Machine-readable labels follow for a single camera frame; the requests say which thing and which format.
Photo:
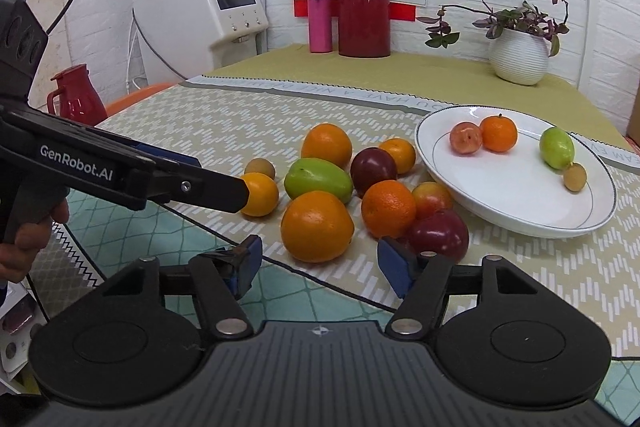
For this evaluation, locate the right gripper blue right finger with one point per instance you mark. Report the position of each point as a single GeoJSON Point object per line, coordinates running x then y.
{"type": "Point", "coordinates": [420, 281]}

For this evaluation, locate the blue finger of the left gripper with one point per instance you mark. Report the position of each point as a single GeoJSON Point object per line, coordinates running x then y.
{"type": "Point", "coordinates": [159, 154]}

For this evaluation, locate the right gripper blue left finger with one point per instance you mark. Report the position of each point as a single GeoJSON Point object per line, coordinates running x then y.
{"type": "Point", "coordinates": [220, 279]}

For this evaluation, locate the dark red plum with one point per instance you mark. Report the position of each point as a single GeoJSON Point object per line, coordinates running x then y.
{"type": "Point", "coordinates": [443, 233]}
{"type": "Point", "coordinates": [371, 166]}

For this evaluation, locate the yellow-orange small citrus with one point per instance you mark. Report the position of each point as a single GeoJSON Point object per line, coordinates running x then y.
{"type": "Point", "coordinates": [264, 195]}

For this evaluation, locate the brown longan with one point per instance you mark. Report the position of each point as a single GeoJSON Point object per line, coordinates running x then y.
{"type": "Point", "coordinates": [575, 177]}
{"type": "Point", "coordinates": [261, 165]}

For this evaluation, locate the tangerine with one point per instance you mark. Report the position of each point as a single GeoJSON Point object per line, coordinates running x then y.
{"type": "Point", "coordinates": [388, 209]}

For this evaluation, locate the large orange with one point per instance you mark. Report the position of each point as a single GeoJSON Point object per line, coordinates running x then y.
{"type": "Point", "coordinates": [328, 142]}
{"type": "Point", "coordinates": [316, 227]}

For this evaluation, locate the red-yellow plum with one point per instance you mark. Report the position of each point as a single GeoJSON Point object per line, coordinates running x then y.
{"type": "Point", "coordinates": [431, 197]}

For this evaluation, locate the green jujube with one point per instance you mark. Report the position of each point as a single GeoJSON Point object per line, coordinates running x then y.
{"type": "Point", "coordinates": [556, 148]}
{"type": "Point", "coordinates": [315, 174]}

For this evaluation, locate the dark red plum back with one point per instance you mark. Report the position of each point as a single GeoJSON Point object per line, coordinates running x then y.
{"type": "Point", "coordinates": [371, 166]}

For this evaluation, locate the pink-red plum front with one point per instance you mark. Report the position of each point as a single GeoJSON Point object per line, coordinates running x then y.
{"type": "Point", "coordinates": [466, 138]}

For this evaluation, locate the mandarin with stem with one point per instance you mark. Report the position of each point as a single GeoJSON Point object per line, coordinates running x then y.
{"type": "Point", "coordinates": [499, 133]}

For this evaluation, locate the person's left hand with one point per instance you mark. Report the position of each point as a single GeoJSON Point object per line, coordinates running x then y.
{"type": "Point", "coordinates": [16, 259]}

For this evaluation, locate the small red jug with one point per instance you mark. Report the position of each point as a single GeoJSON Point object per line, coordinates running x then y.
{"type": "Point", "coordinates": [75, 98]}

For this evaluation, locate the orange plastic stool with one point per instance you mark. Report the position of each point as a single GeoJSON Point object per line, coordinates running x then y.
{"type": "Point", "coordinates": [135, 97]}

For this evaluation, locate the patterned beige tablecloth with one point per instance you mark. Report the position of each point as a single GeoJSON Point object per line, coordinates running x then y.
{"type": "Point", "coordinates": [225, 122]}

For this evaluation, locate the small orange near plate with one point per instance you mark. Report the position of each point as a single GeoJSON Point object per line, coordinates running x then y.
{"type": "Point", "coordinates": [402, 152]}

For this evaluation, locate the white oval plate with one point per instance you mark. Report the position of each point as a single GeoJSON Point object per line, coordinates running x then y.
{"type": "Point", "coordinates": [516, 190]}

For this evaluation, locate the white water dispenser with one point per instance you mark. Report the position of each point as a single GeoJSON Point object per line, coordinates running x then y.
{"type": "Point", "coordinates": [181, 39]}

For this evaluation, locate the pink thermos bottle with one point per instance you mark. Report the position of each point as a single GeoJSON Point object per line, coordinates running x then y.
{"type": "Point", "coordinates": [319, 26]}

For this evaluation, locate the dark red thermos jug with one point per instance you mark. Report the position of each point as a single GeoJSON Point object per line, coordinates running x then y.
{"type": "Point", "coordinates": [364, 28]}

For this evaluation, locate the white plant pot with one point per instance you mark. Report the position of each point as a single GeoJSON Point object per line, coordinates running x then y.
{"type": "Point", "coordinates": [519, 58]}

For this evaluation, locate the brown cardboard box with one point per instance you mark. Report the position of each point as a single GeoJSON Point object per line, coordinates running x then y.
{"type": "Point", "coordinates": [633, 126]}

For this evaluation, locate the purple green trailing plant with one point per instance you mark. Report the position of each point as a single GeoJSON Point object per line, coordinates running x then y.
{"type": "Point", "coordinates": [526, 18]}

